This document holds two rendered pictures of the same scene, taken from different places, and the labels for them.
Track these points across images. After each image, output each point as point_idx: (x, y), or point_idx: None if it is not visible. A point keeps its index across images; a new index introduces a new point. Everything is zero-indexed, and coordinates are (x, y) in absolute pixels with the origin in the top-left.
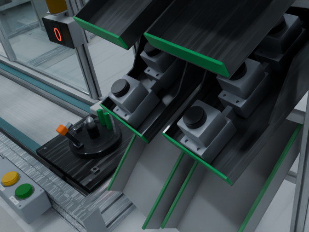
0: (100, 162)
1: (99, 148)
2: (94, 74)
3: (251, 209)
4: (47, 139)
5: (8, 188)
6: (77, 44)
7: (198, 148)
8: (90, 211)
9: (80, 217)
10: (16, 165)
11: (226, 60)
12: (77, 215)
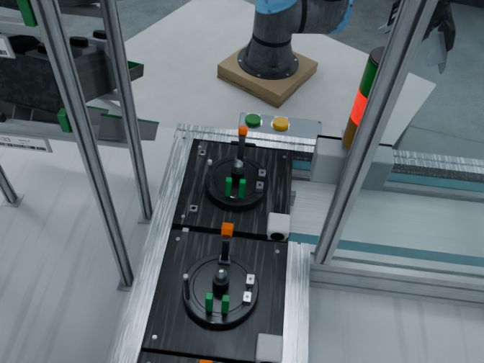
0: (207, 164)
1: (214, 166)
2: (322, 237)
3: None
4: (323, 193)
5: (273, 119)
6: (310, 166)
7: None
8: (178, 131)
9: (181, 124)
10: (294, 137)
11: None
12: (186, 124)
